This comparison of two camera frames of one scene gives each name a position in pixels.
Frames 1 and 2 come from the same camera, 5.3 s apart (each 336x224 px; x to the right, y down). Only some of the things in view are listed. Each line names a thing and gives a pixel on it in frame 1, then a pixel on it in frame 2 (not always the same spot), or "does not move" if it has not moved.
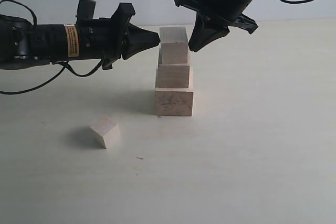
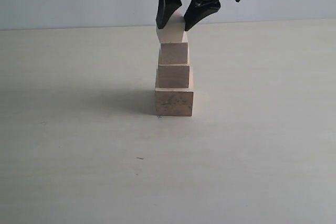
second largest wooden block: x=172 y=76 does not move
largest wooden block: x=177 y=102 does not move
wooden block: x=174 y=49 does not move
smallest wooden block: x=108 y=129 -> x=172 y=31
